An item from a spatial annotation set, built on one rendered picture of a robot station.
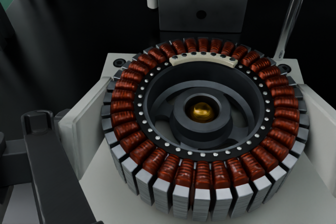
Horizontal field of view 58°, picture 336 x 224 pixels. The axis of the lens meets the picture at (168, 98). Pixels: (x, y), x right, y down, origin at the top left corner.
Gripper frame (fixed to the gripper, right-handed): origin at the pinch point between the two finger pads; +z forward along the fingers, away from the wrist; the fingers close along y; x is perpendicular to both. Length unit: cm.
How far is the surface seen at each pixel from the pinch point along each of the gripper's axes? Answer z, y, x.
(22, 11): 14.4, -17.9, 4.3
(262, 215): -3.1, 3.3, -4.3
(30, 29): 11.9, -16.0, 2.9
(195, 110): -0.3, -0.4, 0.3
